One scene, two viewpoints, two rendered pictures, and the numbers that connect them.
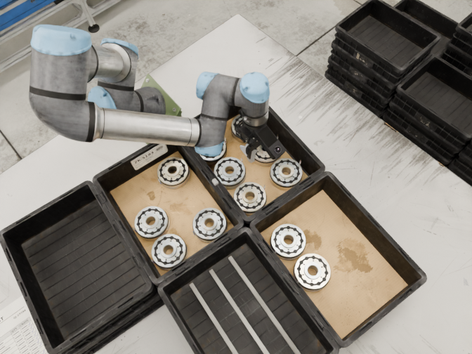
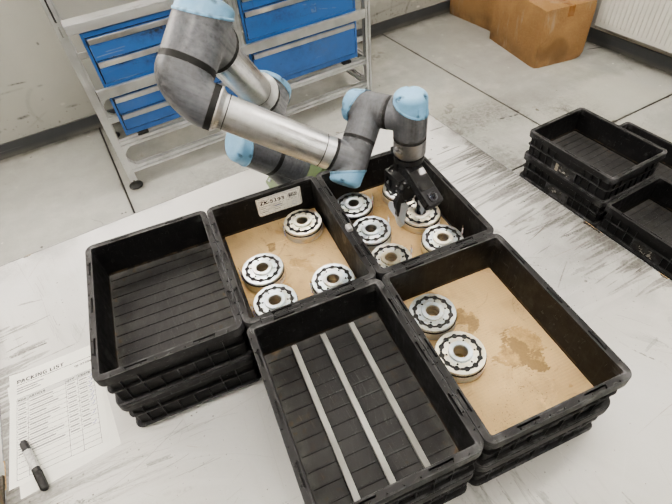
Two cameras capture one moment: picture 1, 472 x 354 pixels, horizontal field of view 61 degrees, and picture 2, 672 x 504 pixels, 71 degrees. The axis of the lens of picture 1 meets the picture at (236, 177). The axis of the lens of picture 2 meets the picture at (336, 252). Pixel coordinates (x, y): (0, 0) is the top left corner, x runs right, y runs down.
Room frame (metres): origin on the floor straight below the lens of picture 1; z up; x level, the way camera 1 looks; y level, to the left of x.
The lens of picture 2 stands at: (-0.27, -0.08, 1.71)
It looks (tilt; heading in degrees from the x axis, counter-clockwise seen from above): 47 degrees down; 13
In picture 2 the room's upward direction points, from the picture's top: 7 degrees counter-clockwise
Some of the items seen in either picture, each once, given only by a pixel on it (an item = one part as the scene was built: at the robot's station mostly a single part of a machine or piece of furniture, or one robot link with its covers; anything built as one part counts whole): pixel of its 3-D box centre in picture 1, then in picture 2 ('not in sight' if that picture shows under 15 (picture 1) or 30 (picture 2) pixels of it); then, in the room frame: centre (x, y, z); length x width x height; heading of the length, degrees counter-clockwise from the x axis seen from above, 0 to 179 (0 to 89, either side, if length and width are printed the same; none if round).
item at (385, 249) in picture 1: (331, 256); (489, 338); (0.29, -0.25, 0.87); 0.40 x 0.30 x 0.11; 30
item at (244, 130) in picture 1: (253, 127); (406, 172); (0.67, -0.07, 0.99); 0.09 x 0.08 x 0.12; 38
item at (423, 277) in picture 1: (333, 251); (493, 323); (0.29, -0.25, 0.92); 0.40 x 0.30 x 0.02; 30
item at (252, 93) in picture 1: (253, 95); (409, 115); (0.66, -0.07, 1.15); 0.09 x 0.08 x 0.11; 69
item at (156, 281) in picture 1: (166, 201); (284, 242); (0.48, 0.21, 0.92); 0.40 x 0.30 x 0.02; 30
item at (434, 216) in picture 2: (265, 148); (420, 213); (0.67, -0.11, 0.86); 0.10 x 0.10 x 0.01
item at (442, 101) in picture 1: (436, 115); (662, 252); (1.09, -1.03, 0.31); 0.40 x 0.30 x 0.34; 37
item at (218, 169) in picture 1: (229, 171); (370, 230); (0.60, 0.02, 0.86); 0.10 x 0.10 x 0.01
